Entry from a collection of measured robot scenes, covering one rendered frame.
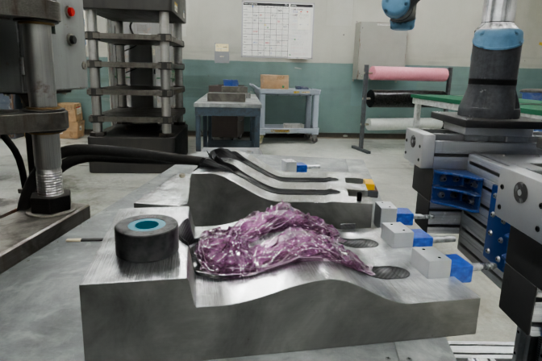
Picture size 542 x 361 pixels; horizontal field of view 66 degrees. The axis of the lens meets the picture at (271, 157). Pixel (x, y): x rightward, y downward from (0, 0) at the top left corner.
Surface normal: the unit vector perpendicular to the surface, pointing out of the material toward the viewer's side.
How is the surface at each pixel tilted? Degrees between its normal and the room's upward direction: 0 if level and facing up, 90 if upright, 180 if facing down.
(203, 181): 90
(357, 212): 90
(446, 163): 90
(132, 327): 90
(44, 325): 0
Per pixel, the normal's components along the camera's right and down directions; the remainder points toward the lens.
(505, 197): -1.00, -0.02
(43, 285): 0.03, -0.98
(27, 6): 0.72, 0.16
